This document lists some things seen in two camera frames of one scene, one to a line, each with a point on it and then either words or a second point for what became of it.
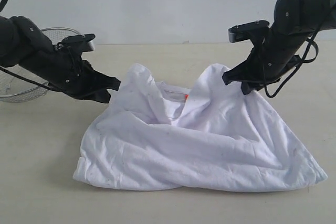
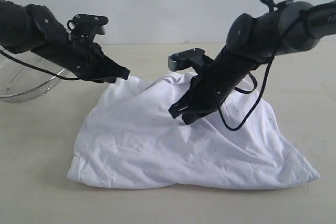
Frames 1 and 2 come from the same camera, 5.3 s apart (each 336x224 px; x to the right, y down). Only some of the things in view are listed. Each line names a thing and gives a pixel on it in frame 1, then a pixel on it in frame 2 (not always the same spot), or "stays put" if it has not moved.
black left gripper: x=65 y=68 → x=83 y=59
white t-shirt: x=149 y=135 stays put
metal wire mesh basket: x=13 y=89 stays put
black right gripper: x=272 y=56 → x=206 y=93
